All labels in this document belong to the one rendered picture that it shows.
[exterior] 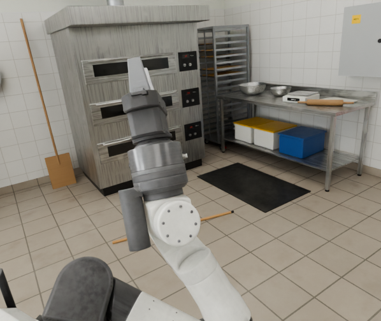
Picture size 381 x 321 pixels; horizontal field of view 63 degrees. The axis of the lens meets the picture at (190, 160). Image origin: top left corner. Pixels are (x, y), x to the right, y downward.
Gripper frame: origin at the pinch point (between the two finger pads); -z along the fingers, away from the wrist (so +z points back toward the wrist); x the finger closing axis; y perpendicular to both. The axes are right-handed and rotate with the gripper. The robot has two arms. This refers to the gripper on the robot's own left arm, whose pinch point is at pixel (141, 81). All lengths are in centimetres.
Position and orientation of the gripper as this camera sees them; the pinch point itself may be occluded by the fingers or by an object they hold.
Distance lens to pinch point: 53.0
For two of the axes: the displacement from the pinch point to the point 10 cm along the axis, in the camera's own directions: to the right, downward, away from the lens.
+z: 1.9, 9.8, -0.4
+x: -0.6, -0.3, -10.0
